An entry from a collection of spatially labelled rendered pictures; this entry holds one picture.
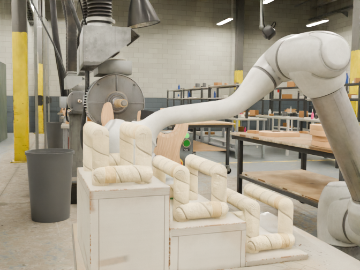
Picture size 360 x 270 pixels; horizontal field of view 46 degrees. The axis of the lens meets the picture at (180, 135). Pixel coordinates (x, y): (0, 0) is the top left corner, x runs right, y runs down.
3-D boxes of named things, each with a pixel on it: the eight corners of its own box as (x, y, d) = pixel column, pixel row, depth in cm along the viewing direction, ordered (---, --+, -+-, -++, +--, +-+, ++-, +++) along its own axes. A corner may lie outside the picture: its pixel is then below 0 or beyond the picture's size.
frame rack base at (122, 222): (75, 239, 101) (74, 167, 99) (137, 233, 106) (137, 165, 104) (90, 286, 75) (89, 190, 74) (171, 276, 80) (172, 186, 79)
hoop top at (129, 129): (118, 134, 98) (118, 121, 98) (132, 134, 99) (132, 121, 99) (137, 143, 79) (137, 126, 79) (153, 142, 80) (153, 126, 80)
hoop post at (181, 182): (171, 218, 86) (171, 172, 85) (185, 217, 87) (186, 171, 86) (175, 222, 83) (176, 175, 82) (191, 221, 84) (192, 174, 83)
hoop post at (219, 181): (208, 215, 89) (209, 171, 88) (222, 214, 90) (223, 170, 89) (214, 219, 86) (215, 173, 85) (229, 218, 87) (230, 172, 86)
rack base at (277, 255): (196, 228, 110) (196, 224, 110) (248, 223, 115) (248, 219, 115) (246, 267, 85) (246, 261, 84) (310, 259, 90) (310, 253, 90)
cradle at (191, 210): (172, 217, 85) (172, 202, 85) (224, 213, 89) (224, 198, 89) (178, 222, 82) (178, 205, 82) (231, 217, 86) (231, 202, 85)
